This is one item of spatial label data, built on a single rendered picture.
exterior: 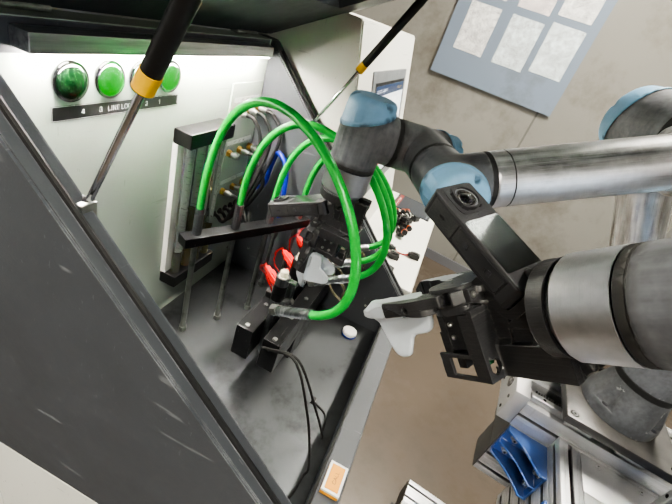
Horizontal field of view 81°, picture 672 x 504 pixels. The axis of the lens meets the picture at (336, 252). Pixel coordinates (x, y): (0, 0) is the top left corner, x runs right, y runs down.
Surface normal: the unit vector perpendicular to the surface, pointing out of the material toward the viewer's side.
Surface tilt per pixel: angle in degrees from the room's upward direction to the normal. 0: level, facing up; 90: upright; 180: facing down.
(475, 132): 90
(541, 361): 103
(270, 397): 0
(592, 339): 110
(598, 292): 83
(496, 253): 18
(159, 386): 90
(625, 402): 72
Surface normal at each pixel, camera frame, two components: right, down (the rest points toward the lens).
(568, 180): 0.07, 0.36
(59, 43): 0.89, 0.43
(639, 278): -0.83, -0.42
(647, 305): -0.89, -0.04
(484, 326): 0.46, -0.15
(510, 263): 0.26, -0.61
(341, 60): -0.33, 0.41
